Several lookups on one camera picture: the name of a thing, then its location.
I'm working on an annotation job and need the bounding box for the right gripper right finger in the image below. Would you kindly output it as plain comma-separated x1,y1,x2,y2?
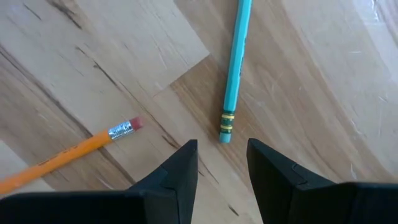
247,138,398,224

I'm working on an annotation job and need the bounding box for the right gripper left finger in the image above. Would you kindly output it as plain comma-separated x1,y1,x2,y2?
0,139,199,224

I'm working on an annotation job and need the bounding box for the teal pencil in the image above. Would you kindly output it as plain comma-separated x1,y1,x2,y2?
218,0,253,144

